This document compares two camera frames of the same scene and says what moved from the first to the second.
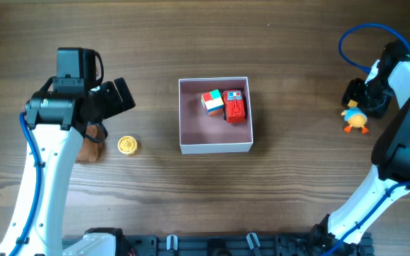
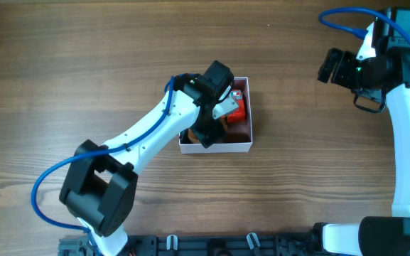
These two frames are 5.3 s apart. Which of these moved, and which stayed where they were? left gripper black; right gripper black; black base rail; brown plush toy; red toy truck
Moved: right gripper black; brown plush toy; left gripper black
Stayed: red toy truck; black base rail
